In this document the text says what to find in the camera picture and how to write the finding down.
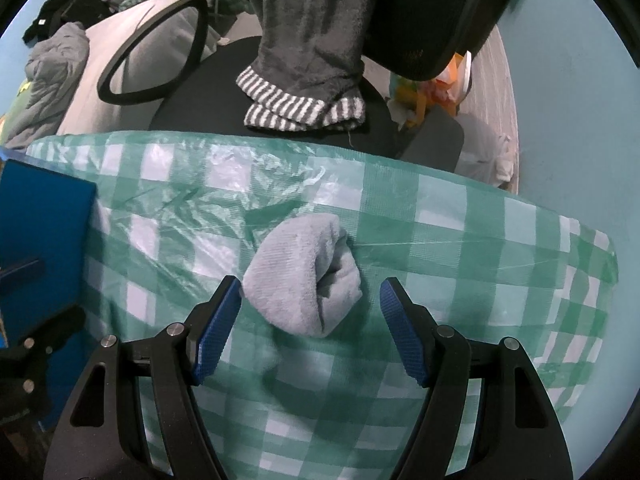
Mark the black clothing heap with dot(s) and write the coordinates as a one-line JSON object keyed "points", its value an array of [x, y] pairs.
{"points": [[65, 10]]}

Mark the green checked plastic tablecloth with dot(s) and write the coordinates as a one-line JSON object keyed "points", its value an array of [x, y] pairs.
{"points": [[400, 210]]}

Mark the white plastic bag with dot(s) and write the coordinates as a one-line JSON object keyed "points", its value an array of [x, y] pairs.
{"points": [[485, 150]]}

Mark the grey towel on chair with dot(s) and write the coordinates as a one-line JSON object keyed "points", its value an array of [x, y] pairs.
{"points": [[310, 20]]}

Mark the grey quilt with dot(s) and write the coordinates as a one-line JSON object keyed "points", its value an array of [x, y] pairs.
{"points": [[55, 70]]}

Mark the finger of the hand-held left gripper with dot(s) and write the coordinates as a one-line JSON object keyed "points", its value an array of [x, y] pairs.
{"points": [[45, 340], [17, 270]]}

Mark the white duvet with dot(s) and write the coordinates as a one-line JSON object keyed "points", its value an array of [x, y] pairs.
{"points": [[150, 35]]}

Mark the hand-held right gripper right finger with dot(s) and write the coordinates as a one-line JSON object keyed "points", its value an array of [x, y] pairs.
{"points": [[406, 335]]}

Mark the black office chair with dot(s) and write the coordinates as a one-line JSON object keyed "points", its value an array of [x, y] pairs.
{"points": [[200, 110]]}

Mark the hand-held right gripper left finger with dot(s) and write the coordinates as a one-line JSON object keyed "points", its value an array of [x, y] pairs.
{"points": [[215, 330]]}

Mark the cardboard box with blue outside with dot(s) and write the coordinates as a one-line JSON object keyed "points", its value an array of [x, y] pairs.
{"points": [[45, 220]]}

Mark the grey sock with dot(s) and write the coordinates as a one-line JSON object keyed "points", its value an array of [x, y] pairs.
{"points": [[300, 270]]}

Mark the green printed pillow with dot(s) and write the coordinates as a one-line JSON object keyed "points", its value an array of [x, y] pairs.
{"points": [[12, 107]]}

